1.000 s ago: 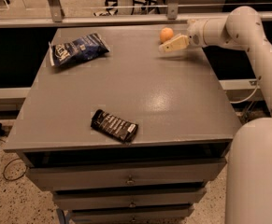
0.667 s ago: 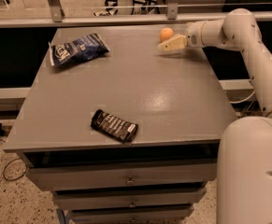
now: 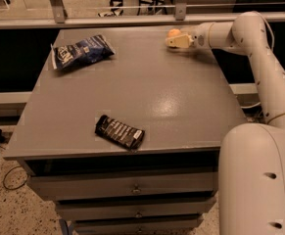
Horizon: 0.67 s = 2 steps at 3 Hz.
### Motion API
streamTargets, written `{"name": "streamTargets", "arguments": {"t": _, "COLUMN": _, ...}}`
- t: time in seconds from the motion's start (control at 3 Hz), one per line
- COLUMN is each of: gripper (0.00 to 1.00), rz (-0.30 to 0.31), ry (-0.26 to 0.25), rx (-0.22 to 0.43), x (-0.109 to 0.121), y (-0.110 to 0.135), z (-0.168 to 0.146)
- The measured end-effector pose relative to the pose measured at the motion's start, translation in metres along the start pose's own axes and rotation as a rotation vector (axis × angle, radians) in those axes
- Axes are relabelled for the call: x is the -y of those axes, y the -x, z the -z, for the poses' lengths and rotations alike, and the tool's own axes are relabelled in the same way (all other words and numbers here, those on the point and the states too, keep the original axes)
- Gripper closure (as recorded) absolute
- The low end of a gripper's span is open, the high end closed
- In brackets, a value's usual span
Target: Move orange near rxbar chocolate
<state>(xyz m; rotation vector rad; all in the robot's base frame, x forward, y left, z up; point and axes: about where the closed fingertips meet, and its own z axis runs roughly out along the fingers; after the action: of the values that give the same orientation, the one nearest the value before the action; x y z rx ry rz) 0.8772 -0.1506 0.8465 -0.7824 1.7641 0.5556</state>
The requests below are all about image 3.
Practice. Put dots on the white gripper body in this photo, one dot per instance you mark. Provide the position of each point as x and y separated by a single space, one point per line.
200 37

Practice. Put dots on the blue chip bag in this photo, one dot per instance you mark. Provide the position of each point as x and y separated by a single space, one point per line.
83 53

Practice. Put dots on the middle grey drawer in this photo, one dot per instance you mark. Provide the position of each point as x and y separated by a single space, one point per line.
135 208

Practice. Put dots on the grey metal railing frame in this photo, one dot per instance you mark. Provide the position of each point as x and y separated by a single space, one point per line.
92 13

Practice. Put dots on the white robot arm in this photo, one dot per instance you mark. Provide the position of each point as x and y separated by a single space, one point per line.
251 171

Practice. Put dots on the black rxbar chocolate bar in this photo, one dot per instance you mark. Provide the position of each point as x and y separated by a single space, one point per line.
119 133

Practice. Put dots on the top grey drawer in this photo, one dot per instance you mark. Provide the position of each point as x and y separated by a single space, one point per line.
90 186

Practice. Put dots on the grey drawer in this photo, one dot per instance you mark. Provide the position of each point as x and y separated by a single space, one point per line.
90 186
137 226
135 208

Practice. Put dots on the orange fruit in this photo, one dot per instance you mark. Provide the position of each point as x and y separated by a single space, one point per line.
174 32

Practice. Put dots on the bottom grey drawer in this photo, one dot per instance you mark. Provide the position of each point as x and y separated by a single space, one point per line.
137 226

